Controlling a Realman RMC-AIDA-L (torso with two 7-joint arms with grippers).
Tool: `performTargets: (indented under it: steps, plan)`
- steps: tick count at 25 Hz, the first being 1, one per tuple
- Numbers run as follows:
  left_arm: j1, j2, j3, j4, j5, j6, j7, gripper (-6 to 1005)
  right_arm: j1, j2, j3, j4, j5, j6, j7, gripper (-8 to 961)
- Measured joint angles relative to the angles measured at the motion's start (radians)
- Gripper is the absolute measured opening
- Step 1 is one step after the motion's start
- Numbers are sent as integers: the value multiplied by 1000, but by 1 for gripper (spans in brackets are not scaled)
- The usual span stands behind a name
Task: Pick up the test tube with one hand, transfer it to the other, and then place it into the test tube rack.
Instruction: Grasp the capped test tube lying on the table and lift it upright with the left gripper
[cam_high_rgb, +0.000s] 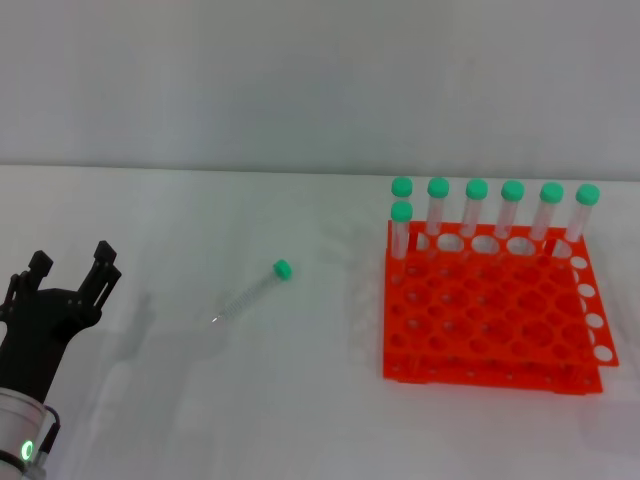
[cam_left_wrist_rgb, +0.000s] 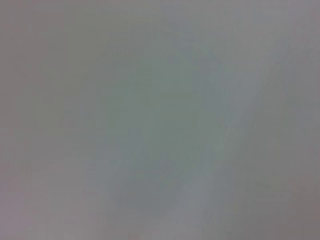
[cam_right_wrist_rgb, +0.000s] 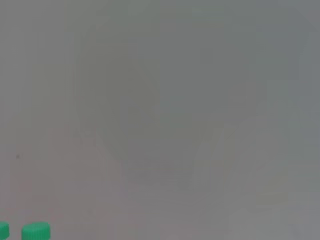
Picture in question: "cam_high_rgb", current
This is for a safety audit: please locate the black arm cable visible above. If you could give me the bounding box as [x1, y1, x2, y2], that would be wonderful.
[39, 405, 64, 457]

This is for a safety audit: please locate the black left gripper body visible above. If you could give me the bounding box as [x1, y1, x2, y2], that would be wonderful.
[0, 286, 104, 404]

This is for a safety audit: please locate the green-capped clear test tube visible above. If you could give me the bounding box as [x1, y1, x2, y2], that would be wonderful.
[494, 179, 526, 241]
[424, 176, 451, 237]
[563, 183, 602, 245]
[528, 181, 565, 243]
[390, 200, 415, 262]
[210, 258, 295, 326]
[459, 178, 490, 239]
[390, 176, 415, 203]

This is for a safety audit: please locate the orange test tube rack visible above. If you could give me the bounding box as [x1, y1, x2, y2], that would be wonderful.
[381, 218, 621, 397]

